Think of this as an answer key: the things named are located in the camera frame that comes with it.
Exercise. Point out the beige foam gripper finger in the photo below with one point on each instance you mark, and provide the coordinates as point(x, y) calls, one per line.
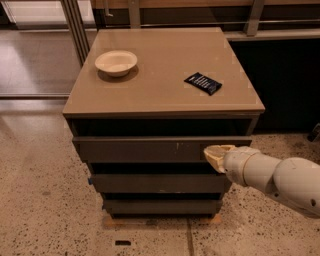
point(215, 154)

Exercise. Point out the grey top drawer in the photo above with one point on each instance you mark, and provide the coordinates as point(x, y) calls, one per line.
point(150, 149)

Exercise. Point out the grey drawer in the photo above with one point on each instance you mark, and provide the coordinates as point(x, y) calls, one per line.
point(150, 149)
point(126, 207)
point(160, 183)

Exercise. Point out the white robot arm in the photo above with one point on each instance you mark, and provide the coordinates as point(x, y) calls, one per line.
point(293, 182)

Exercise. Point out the grey middle drawer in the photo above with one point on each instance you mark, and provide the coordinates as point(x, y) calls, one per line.
point(160, 183)

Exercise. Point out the grey drawer cabinet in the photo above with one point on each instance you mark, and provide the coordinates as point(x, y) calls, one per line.
point(153, 99)

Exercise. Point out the grey bottom drawer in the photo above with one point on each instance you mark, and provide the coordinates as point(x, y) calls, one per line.
point(126, 207)

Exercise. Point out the dark blue snack packet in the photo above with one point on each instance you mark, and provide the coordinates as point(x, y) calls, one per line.
point(204, 83)

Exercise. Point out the grey metal shelf ledge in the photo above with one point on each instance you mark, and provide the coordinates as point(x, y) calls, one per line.
point(265, 35)

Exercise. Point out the white paper bowl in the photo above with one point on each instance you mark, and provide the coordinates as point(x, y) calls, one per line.
point(116, 63)

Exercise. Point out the metal railing frame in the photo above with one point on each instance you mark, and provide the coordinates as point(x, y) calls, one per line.
point(248, 16)

